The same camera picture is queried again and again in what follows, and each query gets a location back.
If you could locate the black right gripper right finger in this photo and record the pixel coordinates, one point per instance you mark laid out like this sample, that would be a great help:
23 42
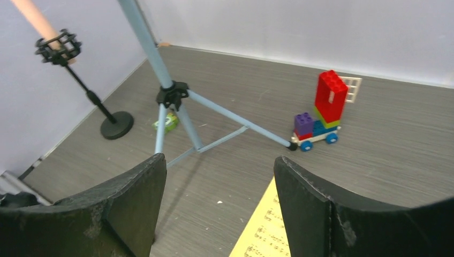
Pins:
324 219

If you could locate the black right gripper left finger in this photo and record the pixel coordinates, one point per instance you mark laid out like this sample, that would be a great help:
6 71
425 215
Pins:
115 218

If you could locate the yellow sheet music page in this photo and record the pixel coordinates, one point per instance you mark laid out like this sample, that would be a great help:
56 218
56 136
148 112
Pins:
264 234

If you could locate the green number five toy block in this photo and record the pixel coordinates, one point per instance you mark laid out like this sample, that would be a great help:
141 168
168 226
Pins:
171 122

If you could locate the colourful toy brick car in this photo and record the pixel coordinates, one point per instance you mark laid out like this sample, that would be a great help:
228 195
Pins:
332 93

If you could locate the light blue music stand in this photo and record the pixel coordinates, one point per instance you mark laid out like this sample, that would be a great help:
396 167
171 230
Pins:
172 92

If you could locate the black left microphone stand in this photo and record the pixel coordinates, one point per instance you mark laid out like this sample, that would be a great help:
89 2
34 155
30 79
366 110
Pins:
115 125

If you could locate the beige microphone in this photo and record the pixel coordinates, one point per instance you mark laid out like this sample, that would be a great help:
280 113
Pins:
35 21

